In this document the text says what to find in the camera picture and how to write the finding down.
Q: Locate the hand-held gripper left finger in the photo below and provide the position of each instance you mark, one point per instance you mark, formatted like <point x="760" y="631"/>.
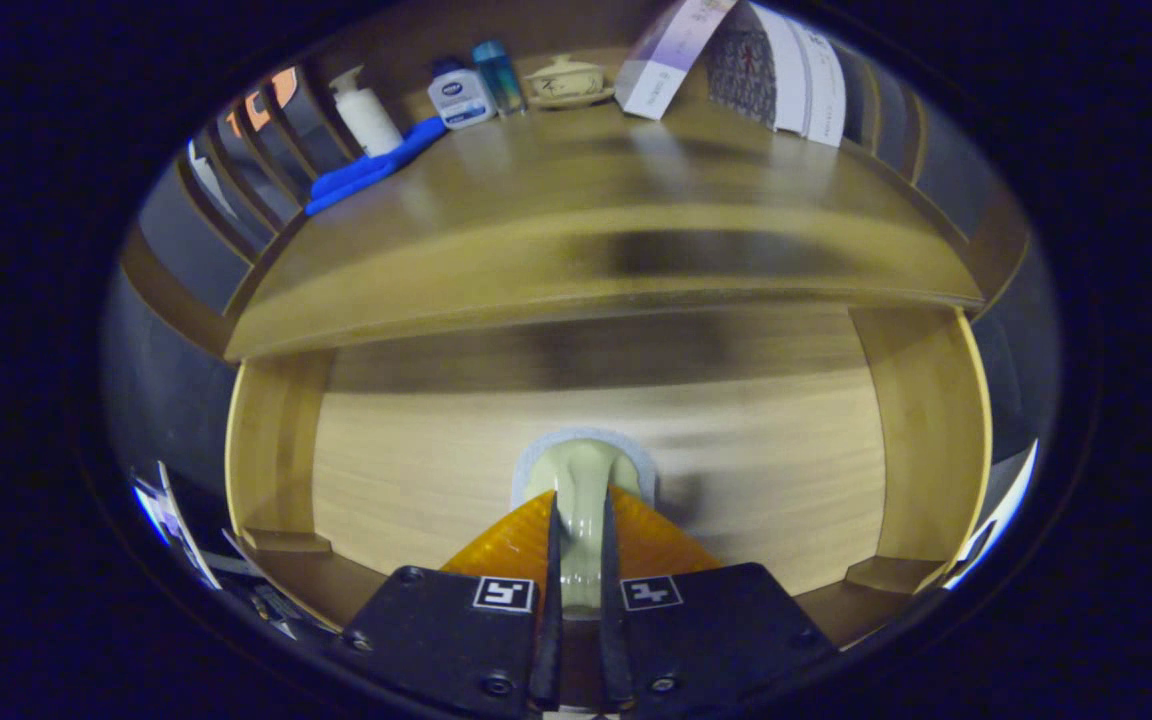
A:
<point x="548" y="620"/>

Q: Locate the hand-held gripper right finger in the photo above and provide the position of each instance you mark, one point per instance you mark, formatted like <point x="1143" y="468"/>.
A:
<point x="612" y="620"/>

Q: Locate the pale green item clear packet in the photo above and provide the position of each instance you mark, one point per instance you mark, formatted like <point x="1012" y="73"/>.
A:
<point x="586" y="480"/>

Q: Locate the brown wooden drawer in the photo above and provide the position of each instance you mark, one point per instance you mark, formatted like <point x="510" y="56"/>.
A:
<point x="416" y="470"/>

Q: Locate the wooden countertop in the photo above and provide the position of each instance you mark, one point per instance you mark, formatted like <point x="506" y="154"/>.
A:
<point x="536" y="200"/>

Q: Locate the brown wooden cabinet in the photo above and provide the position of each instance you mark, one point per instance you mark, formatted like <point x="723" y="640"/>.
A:
<point x="181" y="305"/>

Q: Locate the blue folded cloth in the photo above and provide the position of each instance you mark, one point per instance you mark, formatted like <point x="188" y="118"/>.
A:
<point x="366" y="170"/>

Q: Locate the white lotion bottle blue cap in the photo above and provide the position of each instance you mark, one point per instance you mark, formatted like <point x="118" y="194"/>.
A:
<point x="461" y="100"/>

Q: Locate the white pump bottle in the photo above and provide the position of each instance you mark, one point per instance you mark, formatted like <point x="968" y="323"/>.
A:
<point x="371" y="120"/>

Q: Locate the cream lidded teacup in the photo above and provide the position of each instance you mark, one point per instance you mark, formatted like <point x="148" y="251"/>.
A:
<point x="566" y="80"/>

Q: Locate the small teal bottle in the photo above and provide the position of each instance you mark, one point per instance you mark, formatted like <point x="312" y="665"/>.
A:
<point x="499" y="80"/>

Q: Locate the purple and white book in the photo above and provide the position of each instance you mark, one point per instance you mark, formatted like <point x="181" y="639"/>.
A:
<point x="671" y="60"/>

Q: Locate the plain white book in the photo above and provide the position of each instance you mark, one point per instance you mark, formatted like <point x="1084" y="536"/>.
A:
<point x="791" y="70"/>

